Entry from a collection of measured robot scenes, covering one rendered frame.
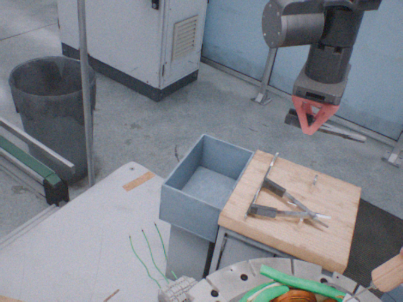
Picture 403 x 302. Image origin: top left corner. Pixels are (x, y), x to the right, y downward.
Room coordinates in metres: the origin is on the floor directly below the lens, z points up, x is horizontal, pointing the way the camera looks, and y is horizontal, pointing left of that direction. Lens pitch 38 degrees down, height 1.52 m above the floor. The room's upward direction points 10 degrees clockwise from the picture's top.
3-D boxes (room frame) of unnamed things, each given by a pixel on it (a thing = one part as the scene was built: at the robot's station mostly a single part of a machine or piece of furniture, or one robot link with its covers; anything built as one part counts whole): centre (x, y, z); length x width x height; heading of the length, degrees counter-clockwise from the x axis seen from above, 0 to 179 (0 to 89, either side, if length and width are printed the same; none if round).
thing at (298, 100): (0.54, -0.15, 1.22); 0.07 x 0.07 x 0.09; 72
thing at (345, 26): (0.53, -0.14, 1.35); 0.07 x 0.06 x 0.07; 114
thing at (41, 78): (1.58, 0.75, 0.39); 0.39 x 0.39 x 0.35
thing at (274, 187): (0.49, -0.12, 1.09); 0.04 x 0.01 x 0.02; 57
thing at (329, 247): (0.49, -0.16, 1.05); 0.20 x 0.19 x 0.02; 72
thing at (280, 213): (0.43, -0.15, 1.09); 0.06 x 0.01 x 0.01; 97
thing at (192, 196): (0.54, -0.01, 0.92); 0.17 x 0.11 x 0.28; 162
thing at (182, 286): (0.45, 0.01, 0.80); 0.10 x 0.05 x 0.04; 135
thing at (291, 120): (0.54, -0.13, 1.19); 0.04 x 0.01 x 0.02; 72
